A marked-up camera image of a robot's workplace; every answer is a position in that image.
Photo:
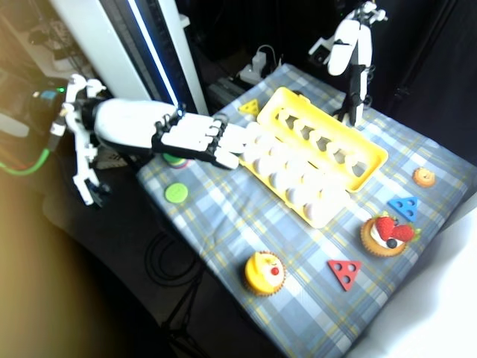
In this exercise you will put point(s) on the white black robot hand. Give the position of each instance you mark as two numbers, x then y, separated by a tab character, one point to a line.
343	44
126	125

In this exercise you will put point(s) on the yellow egg carton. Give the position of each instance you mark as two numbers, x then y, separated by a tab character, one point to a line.
369	151

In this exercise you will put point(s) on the white column with blue stripe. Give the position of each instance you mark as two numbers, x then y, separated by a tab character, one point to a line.
123	48

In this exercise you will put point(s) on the green round disc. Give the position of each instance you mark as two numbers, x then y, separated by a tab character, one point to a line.
176	192

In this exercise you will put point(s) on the black backdrop curtain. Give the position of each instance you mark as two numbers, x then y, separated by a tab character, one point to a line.
428	56

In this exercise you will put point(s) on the white power strip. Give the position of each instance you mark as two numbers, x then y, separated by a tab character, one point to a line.
257	67

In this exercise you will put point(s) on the yellow triangle block with holes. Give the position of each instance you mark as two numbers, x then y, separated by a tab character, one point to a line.
250	108

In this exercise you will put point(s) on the blue yellow plaid tablecloth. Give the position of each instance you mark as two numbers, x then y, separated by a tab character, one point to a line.
231	223

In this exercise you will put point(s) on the small orange toy cookie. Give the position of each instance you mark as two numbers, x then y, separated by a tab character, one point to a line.
424	177

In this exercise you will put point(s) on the blue triangle block with holes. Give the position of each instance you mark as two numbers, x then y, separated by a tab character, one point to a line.
404	207

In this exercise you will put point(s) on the black tripod stand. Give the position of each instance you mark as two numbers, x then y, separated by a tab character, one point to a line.
186	309

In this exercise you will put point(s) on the toy strawberry tart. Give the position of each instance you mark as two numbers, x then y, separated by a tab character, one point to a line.
384	236

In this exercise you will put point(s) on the yellow toy cupcake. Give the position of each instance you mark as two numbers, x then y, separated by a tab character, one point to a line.
264	274

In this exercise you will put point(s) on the red triangle block with holes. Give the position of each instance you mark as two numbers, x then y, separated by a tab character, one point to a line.
344	274

